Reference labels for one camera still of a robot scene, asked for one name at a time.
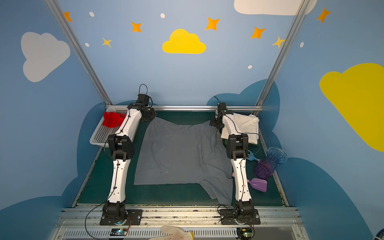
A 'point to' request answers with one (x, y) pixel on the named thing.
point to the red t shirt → (113, 119)
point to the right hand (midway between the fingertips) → (214, 122)
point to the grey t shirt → (169, 152)
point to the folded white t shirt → (248, 124)
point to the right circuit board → (244, 233)
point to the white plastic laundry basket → (100, 135)
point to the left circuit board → (118, 232)
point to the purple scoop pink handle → (258, 184)
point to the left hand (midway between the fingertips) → (155, 115)
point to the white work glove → (175, 233)
